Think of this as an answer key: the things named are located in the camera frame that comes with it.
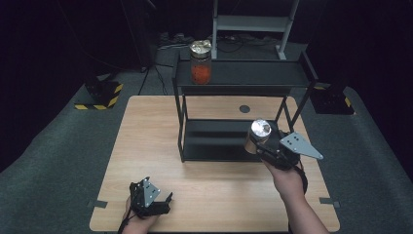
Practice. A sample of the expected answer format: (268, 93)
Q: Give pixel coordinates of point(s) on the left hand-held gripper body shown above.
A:
(146, 198)

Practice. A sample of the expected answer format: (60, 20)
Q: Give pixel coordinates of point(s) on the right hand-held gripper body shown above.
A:
(285, 152)

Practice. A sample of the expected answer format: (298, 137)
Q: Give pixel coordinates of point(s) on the silver lid glass jar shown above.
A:
(260, 127)

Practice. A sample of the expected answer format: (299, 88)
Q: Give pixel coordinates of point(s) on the black metal shelf rack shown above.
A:
(214, 146)

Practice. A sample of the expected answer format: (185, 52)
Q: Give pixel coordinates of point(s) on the gold lid glass jar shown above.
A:
(200, 63)

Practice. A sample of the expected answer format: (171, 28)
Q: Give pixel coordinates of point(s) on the person's left hand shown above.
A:
(142, 224)

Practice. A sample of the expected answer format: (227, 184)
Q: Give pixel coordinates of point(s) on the person's right hand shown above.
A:
(287, 182)

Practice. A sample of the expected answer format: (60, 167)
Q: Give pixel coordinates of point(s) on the round black table grommet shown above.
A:
(244, 109)

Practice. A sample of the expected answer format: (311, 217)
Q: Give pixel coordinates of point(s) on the grey tape strip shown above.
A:
(96, 204)
(329, 201)

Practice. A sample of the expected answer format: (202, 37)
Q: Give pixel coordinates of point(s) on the black yellow striped stand base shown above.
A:
(331, 100)
(100, 92)

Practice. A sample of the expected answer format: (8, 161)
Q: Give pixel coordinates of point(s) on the grey metal stand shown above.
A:
(253, 23)

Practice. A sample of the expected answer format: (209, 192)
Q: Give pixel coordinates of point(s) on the power strip with plugs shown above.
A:
(175, 39)

